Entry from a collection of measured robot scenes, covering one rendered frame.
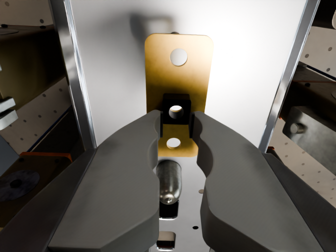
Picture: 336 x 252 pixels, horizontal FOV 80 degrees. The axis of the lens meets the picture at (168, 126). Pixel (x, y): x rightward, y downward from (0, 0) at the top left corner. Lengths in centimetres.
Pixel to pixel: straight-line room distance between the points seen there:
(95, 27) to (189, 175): 20
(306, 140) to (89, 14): 24
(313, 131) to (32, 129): 66
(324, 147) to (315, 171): 58
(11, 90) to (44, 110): 45
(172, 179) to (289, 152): 54
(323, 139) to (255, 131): 6
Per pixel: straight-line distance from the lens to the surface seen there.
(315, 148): 25
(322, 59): 62
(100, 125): 24
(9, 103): 20
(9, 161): 77
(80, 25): 21
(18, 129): 73
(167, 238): 41
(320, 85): 33
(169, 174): 24
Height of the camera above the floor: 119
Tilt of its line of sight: 59 degrees down
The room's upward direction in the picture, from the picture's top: 179 degrees counter-clockwise
